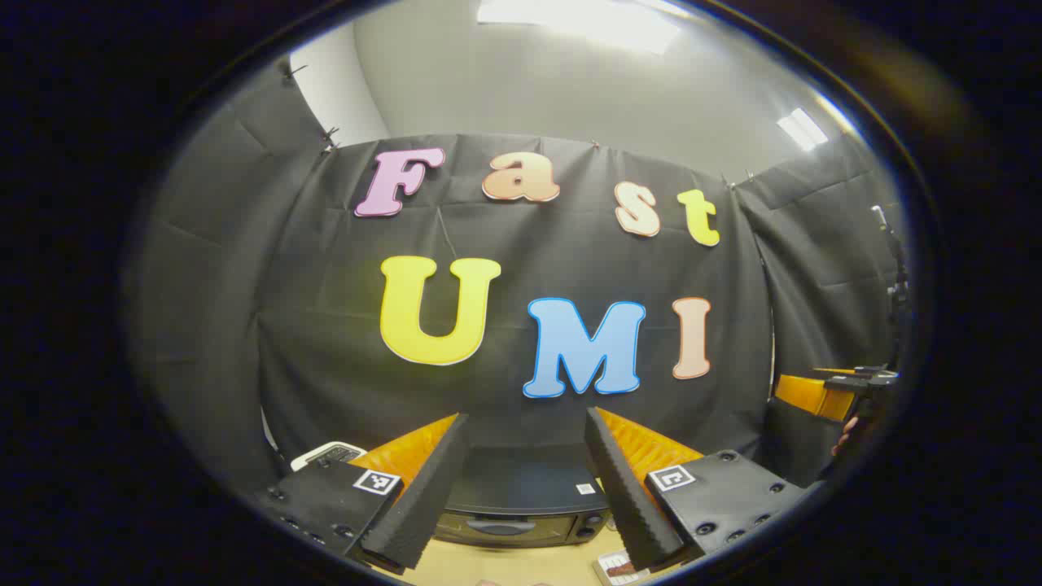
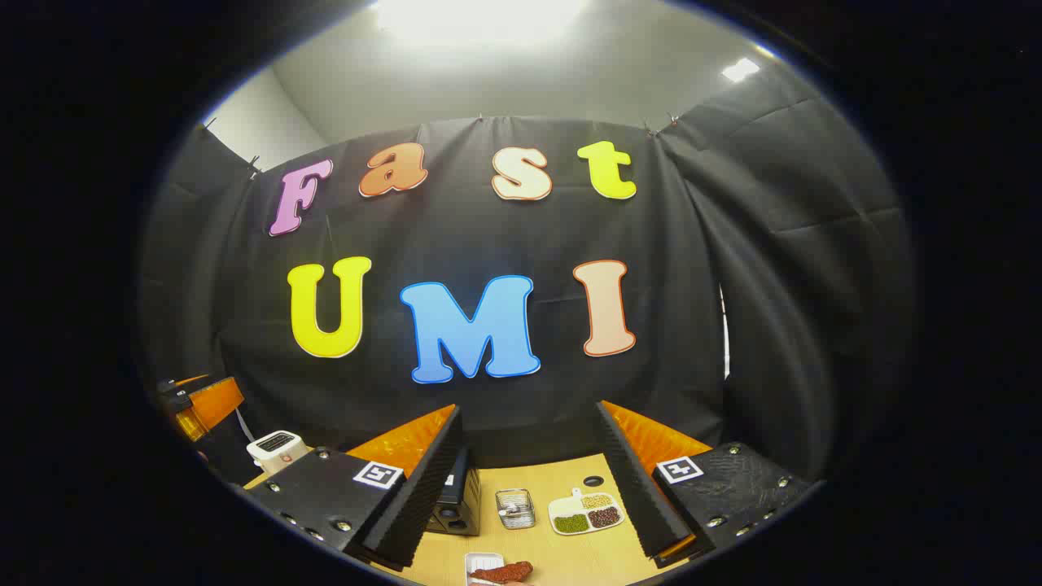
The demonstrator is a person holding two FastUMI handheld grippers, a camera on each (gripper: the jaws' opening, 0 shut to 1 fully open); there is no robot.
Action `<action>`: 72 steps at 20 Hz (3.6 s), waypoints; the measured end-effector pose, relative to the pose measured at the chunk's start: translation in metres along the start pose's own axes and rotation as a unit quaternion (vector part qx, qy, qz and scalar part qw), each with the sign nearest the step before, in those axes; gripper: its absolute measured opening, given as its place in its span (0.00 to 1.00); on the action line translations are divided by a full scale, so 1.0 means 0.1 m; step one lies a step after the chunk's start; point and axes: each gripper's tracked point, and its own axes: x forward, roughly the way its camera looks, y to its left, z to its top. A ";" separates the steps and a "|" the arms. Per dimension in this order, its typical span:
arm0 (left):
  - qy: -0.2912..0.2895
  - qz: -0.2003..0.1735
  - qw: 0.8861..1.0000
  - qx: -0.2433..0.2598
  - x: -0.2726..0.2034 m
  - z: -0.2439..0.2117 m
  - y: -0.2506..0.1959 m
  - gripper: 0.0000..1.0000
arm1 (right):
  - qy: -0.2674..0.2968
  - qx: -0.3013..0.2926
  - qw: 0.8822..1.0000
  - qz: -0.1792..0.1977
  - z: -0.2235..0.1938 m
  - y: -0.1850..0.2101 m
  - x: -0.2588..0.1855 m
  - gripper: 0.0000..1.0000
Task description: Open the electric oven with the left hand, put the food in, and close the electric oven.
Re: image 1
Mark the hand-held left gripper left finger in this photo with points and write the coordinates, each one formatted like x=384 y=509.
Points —
x=427 y=496

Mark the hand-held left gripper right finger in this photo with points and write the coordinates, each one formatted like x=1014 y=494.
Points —
x=627 y=496

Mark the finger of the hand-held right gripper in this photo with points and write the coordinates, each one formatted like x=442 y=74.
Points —
x=806 y=395

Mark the reddish brown meat piece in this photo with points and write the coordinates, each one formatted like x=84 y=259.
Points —
x=625 y=571

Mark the black electric oven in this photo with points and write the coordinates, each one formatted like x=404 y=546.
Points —
x=521 y=488

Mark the white ribbed tray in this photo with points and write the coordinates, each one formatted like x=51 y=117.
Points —
x=601 y=566

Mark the white toaster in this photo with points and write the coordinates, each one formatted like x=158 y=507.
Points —
x=326 y=452

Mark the black backdrop cloth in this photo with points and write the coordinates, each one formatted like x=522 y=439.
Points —
x=326 y=325

